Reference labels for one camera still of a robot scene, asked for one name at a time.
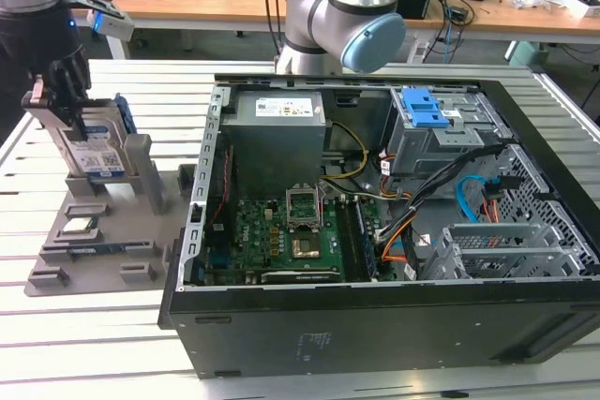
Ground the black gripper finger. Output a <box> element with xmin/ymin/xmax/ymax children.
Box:
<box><xmin>46</xmin><ymin>60</ymin><xmax>93</xmax><ymax>141</ymax></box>
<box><xmin>21</xmin><ymin>74</ymin><xmax>51</xmax><ymax>113</ymax></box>

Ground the hard disk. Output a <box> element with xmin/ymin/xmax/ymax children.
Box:
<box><xmin>22</xmin><ymin>93</ymin><xmax>138</xmax><ymax>181</ymax></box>

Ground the grey metal disk bay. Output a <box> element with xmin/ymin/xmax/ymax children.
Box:
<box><xmin>414</xmin><ymin>221</ymin><xmax>587</xmax><ymax>282</ymax></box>

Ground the silver CPU chip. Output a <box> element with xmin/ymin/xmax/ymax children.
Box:
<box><xmin>63</xmin><ymin>217</ymin><xmax>98</xmax><ymax>232</ymax></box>

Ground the grey parts rack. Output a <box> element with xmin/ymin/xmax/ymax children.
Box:
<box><xmin>23</xmin><ymin>133</ymin><xmax>198</xmax><ymax>298</ymax></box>

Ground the grey power supply unit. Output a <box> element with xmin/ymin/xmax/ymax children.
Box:
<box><xmin>219</xmin><ymin>90</ymin><xmax>327</xmax><ymax>190</ymax></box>

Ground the green motherboard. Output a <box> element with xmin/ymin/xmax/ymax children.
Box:
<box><xmin>205</xmin><ymin>193</ymin><xmax>348</xmax><ymax>287</ymax></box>

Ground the CPU socket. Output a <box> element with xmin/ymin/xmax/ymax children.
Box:
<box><xmin>290</xmin><ymin>235</ymin><xmax>324</xmax><ymax>263</ymax></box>

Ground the black graphics card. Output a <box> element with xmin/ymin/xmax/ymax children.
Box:
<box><xmin>260</xmin><ymin>268</ymin><xmax>343</xmax><ymax>285</ymax></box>

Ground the RAM stick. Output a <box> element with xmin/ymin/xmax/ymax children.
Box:
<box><xmin>353</xmin><ymin>200</ymin><xmax>379</xmax><ymax>279</ymax></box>

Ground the white power strip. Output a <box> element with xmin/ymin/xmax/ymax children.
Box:
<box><xmin>406</xmin><ymin>41</ymin><xmax>430</xmax><ymax>64</ymax></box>

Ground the black open PC case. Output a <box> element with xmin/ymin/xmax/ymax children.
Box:
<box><xmin>157</xmin><ymin>72</ymin><xmax>600</xmax><ymax>380</ymax></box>

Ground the blue plastic drive latch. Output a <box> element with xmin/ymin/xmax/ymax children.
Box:
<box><xmin>401</xmin><ymin>85</ymin><xmax>454</xmax><ymax>129</ymax></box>

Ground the grey metal drive cage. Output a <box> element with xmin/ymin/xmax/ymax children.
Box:
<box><xmin>383</xmin><ymin>88</ymin><xmax>515</xmax><ymax>181</ymax></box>

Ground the pale green cabinet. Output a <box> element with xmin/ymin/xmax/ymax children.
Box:
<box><xmin>504</xmin><ymin>39</ymin><xmax>549</xmax><ymax>67</ymax></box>

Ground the white open box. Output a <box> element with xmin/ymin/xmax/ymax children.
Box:
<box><xmin>569</xmin><ymin>0</ymin><xmax>600</xmax><ymax>20</ymax></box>

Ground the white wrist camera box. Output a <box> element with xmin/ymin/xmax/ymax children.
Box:
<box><xmin>63</xmin><ymin>0</ymin><xmax>135</xmax><ymax>43</ymax></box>

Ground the metal socket cover frame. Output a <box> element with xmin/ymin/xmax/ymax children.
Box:
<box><xmin>284</xmin><ymin>184</ymin><xmax>323</xmax><ymax>232</ymax></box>

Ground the yellow wire bundle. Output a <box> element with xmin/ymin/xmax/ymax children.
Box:
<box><xmin>322</xmin><ymin>122</ymin><xmax>369</xmax><ymax>181</ymax></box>

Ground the orange wire loop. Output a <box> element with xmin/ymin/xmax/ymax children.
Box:
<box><xmin>382</xmin><ymin>219</ymin><xmax>416</xmax><ymax>263</ymax></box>

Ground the black wire bundle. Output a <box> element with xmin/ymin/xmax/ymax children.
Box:
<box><xmin>374</xmin><ymin>141</ymin><xmax>517</xmax><ymax>244</ymax></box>

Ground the blue data wire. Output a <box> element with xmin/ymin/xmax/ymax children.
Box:
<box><xmin>457</xmin><ymin>175</ymin><xmax>487</xmax><ymax>223</ymax></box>

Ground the power wire with black plug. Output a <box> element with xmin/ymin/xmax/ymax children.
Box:
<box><xmin>482</xmin><ymin>176</ymin><xmax>524</xmax><ymax>223</ymax></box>

